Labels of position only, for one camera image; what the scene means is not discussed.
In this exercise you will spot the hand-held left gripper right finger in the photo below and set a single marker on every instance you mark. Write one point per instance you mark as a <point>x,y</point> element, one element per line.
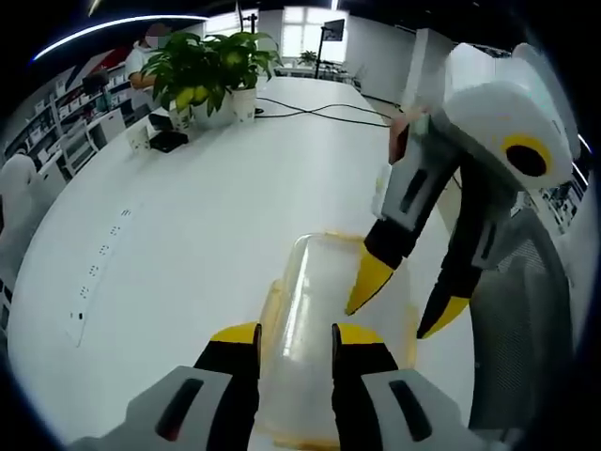
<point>371,376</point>

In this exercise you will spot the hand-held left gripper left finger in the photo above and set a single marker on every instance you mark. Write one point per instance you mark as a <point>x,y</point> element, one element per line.
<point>220,376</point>

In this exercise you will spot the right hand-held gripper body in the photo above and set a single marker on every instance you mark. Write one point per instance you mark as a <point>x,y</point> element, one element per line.
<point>507,117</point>

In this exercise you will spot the clear plastic container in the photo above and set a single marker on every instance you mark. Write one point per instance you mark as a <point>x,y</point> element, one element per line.
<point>305,305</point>

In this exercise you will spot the person's right hand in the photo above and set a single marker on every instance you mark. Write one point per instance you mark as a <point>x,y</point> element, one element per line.
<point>400,138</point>

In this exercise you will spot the grey mesh office chair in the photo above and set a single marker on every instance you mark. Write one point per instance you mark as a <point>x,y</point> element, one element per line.
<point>526,305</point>

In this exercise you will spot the small green plant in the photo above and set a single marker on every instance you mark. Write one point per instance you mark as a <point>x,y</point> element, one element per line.
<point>309,57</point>

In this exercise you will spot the monitor on black stand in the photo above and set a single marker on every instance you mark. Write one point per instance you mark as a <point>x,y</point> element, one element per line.
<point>331,30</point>

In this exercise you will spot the green potted plant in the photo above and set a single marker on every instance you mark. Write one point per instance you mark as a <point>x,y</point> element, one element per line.
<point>244,56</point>
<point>183,66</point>

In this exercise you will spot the printed white plant pot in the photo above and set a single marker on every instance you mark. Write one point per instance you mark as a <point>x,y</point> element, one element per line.
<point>180,117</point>

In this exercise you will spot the black box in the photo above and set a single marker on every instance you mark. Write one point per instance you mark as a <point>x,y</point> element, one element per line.
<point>169,138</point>

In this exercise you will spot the white paper cup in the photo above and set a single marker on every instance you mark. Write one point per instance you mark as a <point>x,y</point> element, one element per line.
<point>139,140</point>

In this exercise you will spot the white humanoid robot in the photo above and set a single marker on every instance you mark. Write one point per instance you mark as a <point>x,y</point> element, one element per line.
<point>19,211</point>

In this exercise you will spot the storage shelves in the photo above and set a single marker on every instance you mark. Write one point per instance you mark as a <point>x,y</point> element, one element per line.
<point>61,108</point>

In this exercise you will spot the long ceiling light strip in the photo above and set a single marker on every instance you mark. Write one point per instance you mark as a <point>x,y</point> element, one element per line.
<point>108,30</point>

